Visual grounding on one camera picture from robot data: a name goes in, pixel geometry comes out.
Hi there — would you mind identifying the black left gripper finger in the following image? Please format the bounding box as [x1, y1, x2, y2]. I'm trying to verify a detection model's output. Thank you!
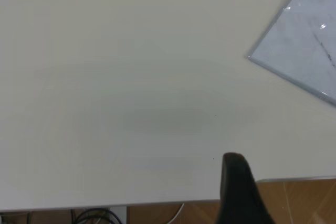
[215, 152, 276, 224]

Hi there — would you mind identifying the white table leg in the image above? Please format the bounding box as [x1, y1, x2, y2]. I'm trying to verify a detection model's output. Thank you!
[109, 206, 128, 224]

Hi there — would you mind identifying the thin white cable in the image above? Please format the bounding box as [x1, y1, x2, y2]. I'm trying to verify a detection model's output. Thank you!
[167, 202, 186, 224]

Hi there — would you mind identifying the dark cable bundle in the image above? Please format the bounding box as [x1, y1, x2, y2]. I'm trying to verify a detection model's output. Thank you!
[70, 208, 121, 224]

